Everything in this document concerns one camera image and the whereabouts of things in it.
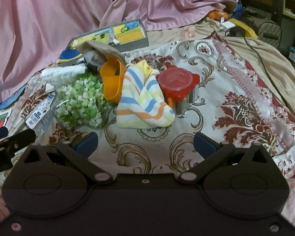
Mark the floral printed blanket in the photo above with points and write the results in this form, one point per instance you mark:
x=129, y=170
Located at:
x=211, y=118

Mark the black mesh fan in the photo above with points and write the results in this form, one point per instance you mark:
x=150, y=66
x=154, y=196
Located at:
x=269, y=34

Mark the yellow rimmed basket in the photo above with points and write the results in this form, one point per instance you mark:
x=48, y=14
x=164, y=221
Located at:
x=245, y=29

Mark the striped towel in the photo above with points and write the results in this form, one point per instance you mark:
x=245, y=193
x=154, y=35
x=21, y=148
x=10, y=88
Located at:
x=140, y=98

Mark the red lid metal jar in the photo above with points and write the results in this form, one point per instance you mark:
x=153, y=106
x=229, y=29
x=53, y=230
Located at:
x=174, y=81

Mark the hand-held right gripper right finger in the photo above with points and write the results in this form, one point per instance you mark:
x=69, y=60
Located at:
x=204, y=144

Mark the orange plush toy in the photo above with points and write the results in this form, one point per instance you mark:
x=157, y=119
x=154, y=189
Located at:
x=217, y=14

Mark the white knitted cloth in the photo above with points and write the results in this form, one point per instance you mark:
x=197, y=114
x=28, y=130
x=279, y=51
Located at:
x=61, y=73

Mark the beige blanket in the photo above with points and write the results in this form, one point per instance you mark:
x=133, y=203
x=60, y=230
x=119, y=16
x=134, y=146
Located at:
x=263, y=54

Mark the pink satin curtain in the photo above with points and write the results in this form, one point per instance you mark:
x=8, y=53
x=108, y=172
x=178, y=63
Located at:
x=39, y=29

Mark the orange plastic cup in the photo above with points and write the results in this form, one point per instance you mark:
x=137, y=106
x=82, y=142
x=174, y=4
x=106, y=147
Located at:
x=111, y=78

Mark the toothbrush package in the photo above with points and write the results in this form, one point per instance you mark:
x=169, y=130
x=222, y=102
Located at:
x=40, y=113

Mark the white charger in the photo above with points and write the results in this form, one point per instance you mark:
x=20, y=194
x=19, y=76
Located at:
x=226, y=25

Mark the beige cloth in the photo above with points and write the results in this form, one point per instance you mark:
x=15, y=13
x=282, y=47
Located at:
x=103, y=50

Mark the black white striped cloth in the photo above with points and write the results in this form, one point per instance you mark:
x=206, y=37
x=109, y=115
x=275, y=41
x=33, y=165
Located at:
x=81, y=62

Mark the grey cardboard box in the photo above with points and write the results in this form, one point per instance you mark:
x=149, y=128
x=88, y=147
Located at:
x=134, y=43

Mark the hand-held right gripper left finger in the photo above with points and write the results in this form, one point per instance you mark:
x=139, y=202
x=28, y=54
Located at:
x=86, y=144

